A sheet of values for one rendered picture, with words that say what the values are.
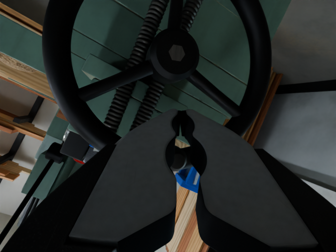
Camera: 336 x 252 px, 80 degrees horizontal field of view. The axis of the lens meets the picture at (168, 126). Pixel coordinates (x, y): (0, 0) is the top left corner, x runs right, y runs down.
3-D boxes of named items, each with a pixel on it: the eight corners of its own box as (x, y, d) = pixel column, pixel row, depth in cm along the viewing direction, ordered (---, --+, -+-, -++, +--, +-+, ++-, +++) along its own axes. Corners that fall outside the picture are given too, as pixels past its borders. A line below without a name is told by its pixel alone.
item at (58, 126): (88, 114, 70) (72, 145, 69) (90, 113, 76) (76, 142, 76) (60, 101, 67) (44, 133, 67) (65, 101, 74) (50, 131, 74)
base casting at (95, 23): (251, 87, 48) (234, 121, 48) (179, 98, 104) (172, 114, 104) (66, -31, 37) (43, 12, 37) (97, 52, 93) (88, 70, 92)
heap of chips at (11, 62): (22, 63, 39) (18, 71, 39) (41, 72, 49) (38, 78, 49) (-17, 43, 37) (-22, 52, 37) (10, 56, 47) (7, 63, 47)
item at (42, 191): (64, 162, 71) (44, 200, 70) (70, 156, 80) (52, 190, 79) (39, 152, 69) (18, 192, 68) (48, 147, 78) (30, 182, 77)
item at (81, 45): (227, 116, 48) (219, 131, 47) (194, 114, 68) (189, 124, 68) (56, 19, 37) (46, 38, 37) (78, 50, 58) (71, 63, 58)
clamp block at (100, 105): (173, 118, 35) (150, 166, 34) (158, 115, 48) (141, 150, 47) (90, 75, 31) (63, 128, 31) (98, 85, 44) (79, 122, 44)
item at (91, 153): (141, 161, 35) (127, 190, 35) (136, 148, 46) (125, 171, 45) (66, 128, 32) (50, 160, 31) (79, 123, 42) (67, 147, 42)
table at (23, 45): (278, 156, 40) (265, 183, 40) (210, 136, 70) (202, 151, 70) (-76, -39, 25) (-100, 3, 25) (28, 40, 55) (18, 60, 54)
